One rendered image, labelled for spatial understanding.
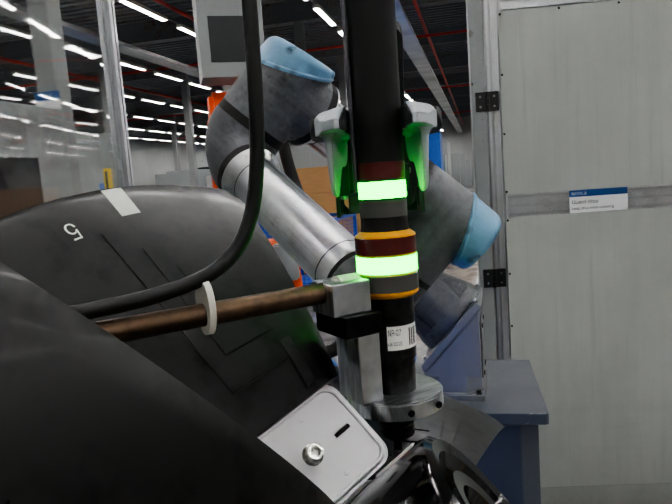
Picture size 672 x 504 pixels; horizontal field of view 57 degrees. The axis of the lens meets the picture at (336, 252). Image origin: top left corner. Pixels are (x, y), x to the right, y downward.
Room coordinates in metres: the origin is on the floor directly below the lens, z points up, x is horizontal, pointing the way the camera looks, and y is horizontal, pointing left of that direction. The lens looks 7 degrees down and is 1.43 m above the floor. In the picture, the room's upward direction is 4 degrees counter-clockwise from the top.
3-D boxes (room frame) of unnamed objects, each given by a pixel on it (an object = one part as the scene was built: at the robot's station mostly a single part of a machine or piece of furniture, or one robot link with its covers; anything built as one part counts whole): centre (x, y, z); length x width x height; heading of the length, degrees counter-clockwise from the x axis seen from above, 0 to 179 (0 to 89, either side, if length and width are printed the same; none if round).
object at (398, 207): (0.43, -0.04, 1.40); 0.03 x 0.03 x 0.01
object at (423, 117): (0.44, -0.06, 1.44); 0.09 x 0.03 x 0.06; 6
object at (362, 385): (0.43, -0.03, 1.31); 0.09 x 0.07 x 0.10; 121
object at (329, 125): (0.44, -0.01, 1.44); 0.09 x 0.03 x 0.06; 166
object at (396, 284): (0.43, -0.04, 1.35); 0.04 x 0.04 x 0.01
